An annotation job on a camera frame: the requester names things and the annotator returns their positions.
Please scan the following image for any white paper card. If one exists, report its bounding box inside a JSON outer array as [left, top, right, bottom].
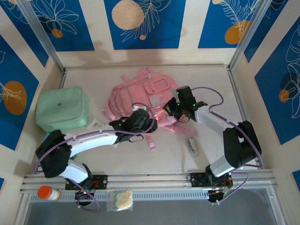
[[86, 118, 104, 131]]

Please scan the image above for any orange lid bottle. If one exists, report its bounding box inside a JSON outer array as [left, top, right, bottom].
[[37, 185, 61, 201]]

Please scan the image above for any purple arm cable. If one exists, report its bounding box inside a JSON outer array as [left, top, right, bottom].
[[32, 103, 158, 213], [191, 86, 263, 203]]

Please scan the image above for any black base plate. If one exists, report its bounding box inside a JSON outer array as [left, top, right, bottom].
[[187, 172, 233, 188], [65, 174, 108, 190]]

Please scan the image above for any aluminium frame post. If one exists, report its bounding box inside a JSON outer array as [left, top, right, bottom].
[[17, 0, 65, 72], [228, 0, 270, 70]]

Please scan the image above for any aluminium table side rail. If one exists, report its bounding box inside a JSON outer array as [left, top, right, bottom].
[[227, 67, 264, 169], [34, 70, 68, 174]]

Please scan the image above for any slotted grey cable duct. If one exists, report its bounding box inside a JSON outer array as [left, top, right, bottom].
[[30, 189, 209, 203]]

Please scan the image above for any small silver stapler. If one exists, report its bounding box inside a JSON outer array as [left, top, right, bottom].
[[186, 137, 197, 154]]

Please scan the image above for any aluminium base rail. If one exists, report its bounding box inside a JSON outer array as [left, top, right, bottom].
[[20, 170, 278, 194]]

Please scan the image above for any pink backpack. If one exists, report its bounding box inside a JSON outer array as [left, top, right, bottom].
[[102, 67, 198, 151]]

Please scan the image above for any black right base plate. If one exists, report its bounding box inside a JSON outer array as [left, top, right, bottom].
[[187, 172, 233, 188]]

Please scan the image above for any grey panel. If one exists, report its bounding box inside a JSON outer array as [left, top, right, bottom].
[[23, 187, 285, 225]]

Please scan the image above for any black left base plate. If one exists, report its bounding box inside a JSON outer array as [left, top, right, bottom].
[[65, 174, 108, 190]]

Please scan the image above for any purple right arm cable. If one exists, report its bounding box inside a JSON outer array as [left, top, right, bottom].
[[191, 86, 263, 203]]

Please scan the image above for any clear plastic bag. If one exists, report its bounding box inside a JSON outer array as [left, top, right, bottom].
[[106, 189, 134, 211]]

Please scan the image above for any mint green zip pouch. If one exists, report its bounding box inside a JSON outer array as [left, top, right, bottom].
[[35, 86, 89, 132]]

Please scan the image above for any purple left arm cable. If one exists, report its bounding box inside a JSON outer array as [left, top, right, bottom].
[[32, 103, 158, 213]]

